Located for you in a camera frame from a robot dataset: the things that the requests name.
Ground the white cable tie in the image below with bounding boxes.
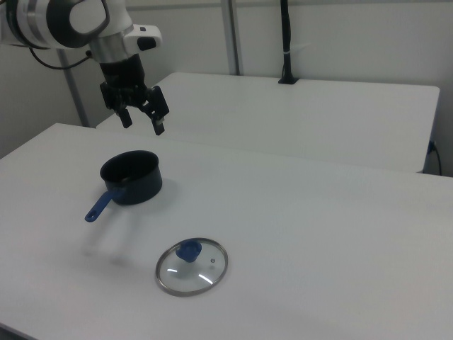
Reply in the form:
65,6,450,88
284,43,311,57

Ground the aluminium frame post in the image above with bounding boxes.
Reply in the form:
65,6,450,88
55,49,90,128
220,0,246,77

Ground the blue plug with black cable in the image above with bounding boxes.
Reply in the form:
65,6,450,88
427,139,444,175

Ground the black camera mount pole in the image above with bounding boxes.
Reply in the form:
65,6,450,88
277,0,299,85

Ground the white side table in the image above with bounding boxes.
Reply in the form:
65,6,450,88
96,72,441,174

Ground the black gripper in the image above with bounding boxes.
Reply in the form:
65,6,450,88
98,55,170,137

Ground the dark saucepan with blue handle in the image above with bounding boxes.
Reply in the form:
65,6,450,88
84,150,164,225

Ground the glass lid with blue knob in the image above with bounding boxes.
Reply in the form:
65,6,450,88
154,237,229,296

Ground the black robot wrist cable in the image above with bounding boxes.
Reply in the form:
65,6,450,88
28,45,95,69

